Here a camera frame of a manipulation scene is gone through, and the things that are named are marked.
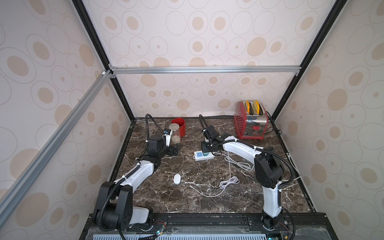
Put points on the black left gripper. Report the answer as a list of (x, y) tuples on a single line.
[(170, 152)]

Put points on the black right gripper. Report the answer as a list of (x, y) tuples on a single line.
[(207, 146)]

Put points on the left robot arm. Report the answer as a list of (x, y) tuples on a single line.
[(114, 209)]

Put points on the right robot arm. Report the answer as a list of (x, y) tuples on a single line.
[(272, 172)]

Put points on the white power strip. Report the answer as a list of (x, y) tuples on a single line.
[(199, 156)]

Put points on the white earbud charging case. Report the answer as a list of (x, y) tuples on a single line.
[(177, 179)]

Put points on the red metal cup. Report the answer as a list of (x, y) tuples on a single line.
[(182, 126)]

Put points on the red chrome toaster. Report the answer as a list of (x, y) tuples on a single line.
[(251, 120)]

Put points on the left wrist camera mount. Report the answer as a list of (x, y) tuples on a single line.
[(167, 134)]

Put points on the horizontal aluminium frame bar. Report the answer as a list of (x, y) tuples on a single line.
[(206, 70)]

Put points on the diagonal aluminium frame bar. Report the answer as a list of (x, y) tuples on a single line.
[(28, 177)]

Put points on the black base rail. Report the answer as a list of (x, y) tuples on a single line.
[(296, 226)]

